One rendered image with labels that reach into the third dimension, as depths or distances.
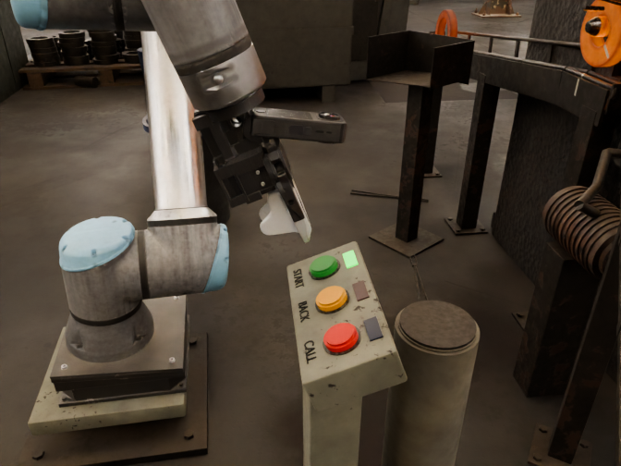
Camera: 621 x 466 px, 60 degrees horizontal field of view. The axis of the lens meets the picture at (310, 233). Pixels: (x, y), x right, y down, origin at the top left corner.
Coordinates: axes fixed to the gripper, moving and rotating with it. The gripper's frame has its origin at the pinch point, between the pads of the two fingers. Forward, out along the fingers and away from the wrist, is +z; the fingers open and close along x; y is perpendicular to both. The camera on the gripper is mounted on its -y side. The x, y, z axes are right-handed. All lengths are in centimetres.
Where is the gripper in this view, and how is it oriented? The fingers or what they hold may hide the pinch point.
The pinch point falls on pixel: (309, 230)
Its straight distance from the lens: 71.0
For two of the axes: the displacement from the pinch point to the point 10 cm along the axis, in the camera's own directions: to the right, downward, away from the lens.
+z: 3.4, 8.0, 4.9
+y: -9.3, 3.5, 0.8
